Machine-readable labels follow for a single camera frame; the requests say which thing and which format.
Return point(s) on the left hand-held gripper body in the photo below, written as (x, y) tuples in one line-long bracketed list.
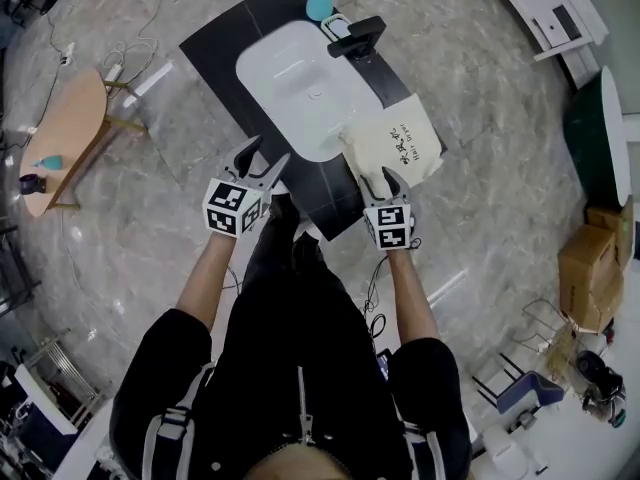
[(231, 207)]

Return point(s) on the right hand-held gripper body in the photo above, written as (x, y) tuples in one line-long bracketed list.
[(391, 225)]

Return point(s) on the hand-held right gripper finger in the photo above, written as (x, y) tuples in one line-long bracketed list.
[(369, 190), (397, 184)]

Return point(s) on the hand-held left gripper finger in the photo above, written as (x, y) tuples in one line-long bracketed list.
[(245, 158), (274, 174)]

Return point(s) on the cream cloth bag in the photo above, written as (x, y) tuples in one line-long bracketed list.
[(392, 140)]

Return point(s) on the person's left forearm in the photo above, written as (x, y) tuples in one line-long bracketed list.
[(212, 278)]

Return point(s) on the person's right forearm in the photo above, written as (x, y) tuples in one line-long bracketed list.
[(411, 298)]

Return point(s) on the white sink basin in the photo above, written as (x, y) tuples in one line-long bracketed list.
[(305, 93)]

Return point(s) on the black vanity counter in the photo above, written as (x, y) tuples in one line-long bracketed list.
[(215, 53)]

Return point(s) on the phone with lit screen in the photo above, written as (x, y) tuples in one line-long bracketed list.
[(384, 364)]

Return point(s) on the black faucet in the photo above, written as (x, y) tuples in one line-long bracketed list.
[(357, 35)]

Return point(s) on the white power strip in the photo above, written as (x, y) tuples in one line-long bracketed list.
[(67, 54), (113, 72)]

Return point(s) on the person's black clothing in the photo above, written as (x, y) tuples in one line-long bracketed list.
[(300, 358)]

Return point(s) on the white soap dish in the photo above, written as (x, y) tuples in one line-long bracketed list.
[(336, 25)]

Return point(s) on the oval wooden table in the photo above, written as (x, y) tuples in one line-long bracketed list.
[(67, 128)]

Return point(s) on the small teal spray bottle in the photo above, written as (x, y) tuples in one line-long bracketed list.
[(49, 162)]

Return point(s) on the dark purple cup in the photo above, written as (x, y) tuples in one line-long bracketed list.
[(31, 184)]

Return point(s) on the large cardboard box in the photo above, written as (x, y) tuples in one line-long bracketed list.
[(590, 278)]

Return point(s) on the green round table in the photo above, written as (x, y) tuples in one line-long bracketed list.
[(597, 133)]

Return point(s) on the blue chair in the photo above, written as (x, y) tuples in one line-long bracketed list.
[(525, 390)]

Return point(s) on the small cardboard box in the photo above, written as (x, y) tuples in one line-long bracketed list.
[(617, 223)]

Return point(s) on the black metal rack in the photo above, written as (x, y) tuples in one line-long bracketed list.
[(15, 268)]

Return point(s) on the white cabinet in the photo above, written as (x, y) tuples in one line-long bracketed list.
[(545, 3)]

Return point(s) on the black round device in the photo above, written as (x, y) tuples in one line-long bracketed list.
[(590, 365)]

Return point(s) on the white appliance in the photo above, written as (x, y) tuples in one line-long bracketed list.
[(510, 450)]

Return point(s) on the white shelf unit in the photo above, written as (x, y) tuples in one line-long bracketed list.
[(42, 400)]

